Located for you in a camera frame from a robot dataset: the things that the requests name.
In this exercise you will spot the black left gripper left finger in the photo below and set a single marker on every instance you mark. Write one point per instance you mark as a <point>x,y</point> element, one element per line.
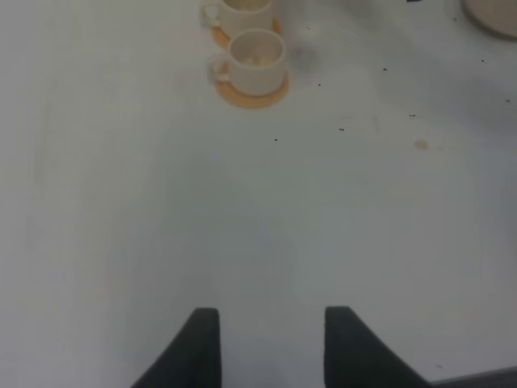
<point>192,359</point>

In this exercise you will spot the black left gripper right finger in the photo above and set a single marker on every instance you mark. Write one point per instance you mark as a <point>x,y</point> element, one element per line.
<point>355,357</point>

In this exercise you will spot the beige round teapot saucer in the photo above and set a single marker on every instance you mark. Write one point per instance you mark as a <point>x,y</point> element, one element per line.
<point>497,16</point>

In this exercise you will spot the orange coaster near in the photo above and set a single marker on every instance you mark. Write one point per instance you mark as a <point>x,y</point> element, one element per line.
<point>233,97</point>

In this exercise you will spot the orange coaster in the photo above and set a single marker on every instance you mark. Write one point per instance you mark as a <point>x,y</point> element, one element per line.
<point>223,40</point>
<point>233,97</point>

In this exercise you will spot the white teacup near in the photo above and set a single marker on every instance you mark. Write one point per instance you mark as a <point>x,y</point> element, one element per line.
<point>254,63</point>

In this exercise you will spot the white teacup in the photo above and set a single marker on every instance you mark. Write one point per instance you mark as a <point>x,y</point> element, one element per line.
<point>254,63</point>
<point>233,17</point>

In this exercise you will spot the orange coaster far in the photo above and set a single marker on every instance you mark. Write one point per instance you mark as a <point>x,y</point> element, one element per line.
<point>223,40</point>

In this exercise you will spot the white teacup far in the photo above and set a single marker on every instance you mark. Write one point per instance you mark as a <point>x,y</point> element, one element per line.
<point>233,17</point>

